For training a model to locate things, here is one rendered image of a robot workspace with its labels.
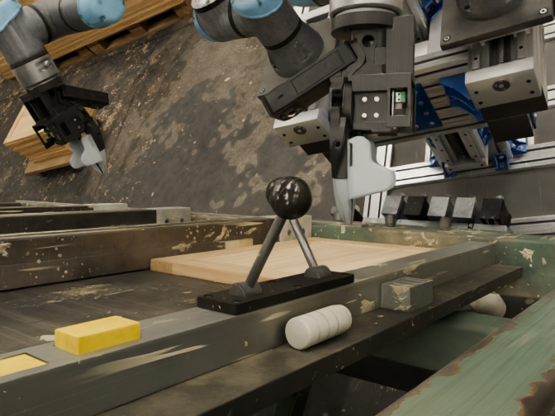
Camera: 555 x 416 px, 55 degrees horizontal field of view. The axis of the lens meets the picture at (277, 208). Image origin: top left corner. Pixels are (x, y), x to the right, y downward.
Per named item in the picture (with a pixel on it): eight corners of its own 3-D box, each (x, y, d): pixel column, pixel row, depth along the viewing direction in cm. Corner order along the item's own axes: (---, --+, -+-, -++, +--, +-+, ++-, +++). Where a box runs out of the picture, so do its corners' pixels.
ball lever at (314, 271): (343, 276, 59) (296, 171, 63) (324, 281, 56) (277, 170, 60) (318, 288, 61) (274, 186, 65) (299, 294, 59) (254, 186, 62)
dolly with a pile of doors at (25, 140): (109, 115, 415) (67, 82, 387) (85, 172, 391) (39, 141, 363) (61, 130, 449) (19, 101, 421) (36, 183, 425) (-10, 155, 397)
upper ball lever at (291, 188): (267, 310, 51) (328, 190, 46) (239, 319, 48) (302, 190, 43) (241, 286, 53) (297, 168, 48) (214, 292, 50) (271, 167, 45)
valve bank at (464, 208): (543, 225, 133) (523, 175, 116) (533, 278, 128) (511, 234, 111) (365, 215, 164) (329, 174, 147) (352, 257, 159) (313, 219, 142)
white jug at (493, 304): (509, 298, 185) (495, 276, 171) (504, 325, 182) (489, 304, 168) (480, 294, 191) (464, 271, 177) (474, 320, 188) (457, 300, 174)
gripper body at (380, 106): (410, 134, 51) (412, 5, 50) (321, 134, 54) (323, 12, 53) (415, 139, 58) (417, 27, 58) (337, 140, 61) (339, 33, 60)
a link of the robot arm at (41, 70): (33, 60, 107) (58, 49, 102) (46, 81, 109) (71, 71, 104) (3, 73, 101) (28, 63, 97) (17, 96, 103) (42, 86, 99)
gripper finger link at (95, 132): (89, 154, 111) (67, 117, 107) (95, 150, 112) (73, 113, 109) (104, 150, 108) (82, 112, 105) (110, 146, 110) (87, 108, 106)
